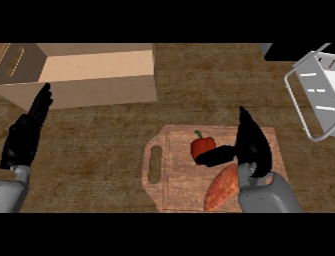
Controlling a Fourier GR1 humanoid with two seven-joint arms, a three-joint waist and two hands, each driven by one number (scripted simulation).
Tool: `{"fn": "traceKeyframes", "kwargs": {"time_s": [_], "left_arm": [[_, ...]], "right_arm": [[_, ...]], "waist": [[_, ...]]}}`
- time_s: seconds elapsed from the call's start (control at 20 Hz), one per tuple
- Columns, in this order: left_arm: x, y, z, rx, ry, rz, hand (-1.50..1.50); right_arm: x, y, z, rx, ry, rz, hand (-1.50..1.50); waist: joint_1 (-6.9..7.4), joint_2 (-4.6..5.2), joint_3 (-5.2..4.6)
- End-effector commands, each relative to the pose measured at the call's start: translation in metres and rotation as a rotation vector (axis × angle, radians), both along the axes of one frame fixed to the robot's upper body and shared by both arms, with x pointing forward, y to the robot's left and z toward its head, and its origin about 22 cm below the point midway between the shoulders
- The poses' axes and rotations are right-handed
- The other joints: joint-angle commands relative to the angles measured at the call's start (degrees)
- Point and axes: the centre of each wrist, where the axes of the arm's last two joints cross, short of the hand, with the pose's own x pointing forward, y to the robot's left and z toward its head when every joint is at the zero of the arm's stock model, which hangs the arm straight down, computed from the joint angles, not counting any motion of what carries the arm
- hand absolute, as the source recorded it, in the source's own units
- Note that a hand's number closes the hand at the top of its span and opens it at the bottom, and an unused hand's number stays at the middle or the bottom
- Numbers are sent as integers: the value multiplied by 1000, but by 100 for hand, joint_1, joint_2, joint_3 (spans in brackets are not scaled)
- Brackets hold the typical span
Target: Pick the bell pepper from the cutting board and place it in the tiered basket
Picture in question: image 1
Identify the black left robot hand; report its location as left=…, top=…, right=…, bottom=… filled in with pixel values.
left=0, top=82, right=55, bottom=171

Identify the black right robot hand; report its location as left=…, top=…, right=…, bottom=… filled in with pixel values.
left=194, top=105, right=275, bottom=179

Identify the red bell pepper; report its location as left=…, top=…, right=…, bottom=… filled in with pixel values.
left=189, top=129, right=217, bottom=162

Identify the wooden cutting board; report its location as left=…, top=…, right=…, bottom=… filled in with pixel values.
left=141, top=124, right=290, bottom=214

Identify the orange sweet potato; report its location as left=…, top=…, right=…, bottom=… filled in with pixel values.
left=203, top=162, right=241, bottom=213

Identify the open cardboard box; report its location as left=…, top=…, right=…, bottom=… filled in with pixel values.
left=0, top=43, right=158, bottom=112

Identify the black appliance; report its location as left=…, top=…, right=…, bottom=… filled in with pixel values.
left=260, top=43, right=335, bottom=62

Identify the grey wire tiered basket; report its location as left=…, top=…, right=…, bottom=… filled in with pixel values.
left=284, top=43, right=335, bottom=143

